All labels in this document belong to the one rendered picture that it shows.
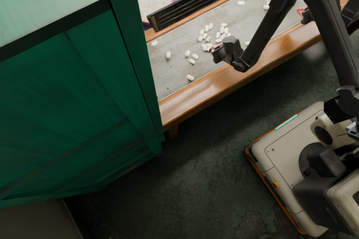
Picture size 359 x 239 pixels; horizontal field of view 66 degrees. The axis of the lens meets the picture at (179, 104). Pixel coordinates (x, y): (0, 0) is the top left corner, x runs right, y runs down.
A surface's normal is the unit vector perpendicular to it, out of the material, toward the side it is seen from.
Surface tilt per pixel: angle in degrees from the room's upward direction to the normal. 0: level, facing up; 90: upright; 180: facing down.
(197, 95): 0
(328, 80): 0
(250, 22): 0
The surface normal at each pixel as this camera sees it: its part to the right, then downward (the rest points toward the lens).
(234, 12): 0.02, -0.25
